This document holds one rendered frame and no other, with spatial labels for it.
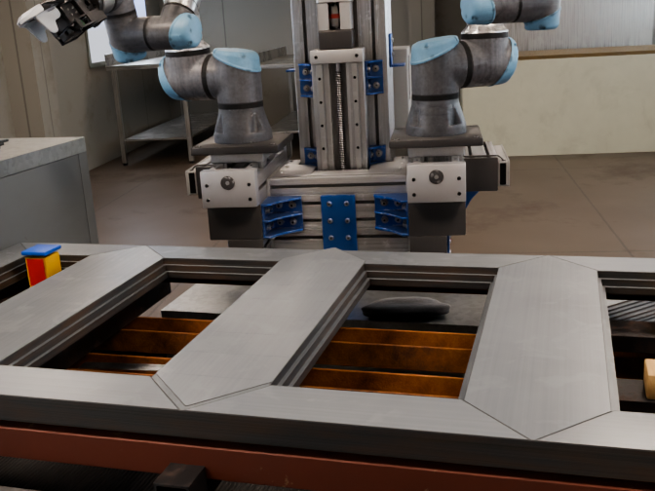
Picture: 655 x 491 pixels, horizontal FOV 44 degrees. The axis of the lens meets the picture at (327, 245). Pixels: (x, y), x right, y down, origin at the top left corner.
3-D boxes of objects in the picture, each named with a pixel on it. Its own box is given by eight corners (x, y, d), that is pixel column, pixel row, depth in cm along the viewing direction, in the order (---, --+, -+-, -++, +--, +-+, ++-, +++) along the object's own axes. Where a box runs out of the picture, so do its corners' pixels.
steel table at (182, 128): (245, 132, 1006) (237, 41, 977) (196, 164, 802) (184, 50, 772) (182, 133, 1017) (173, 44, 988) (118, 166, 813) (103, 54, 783)
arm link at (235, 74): (250, 103, 203) (246, 47, 199) (203, 104, 208) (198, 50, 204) (271, 97, 213) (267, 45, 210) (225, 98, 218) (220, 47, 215)
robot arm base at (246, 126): (222, 135, 221) (218, 98, 218) (277, 133, 219) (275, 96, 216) (208, 145, 207) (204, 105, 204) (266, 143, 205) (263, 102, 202)
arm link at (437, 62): (403, 93, 207) (401, 38, 203) (450, 89, 211) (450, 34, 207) (423, 96, 196) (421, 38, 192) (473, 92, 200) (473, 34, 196)
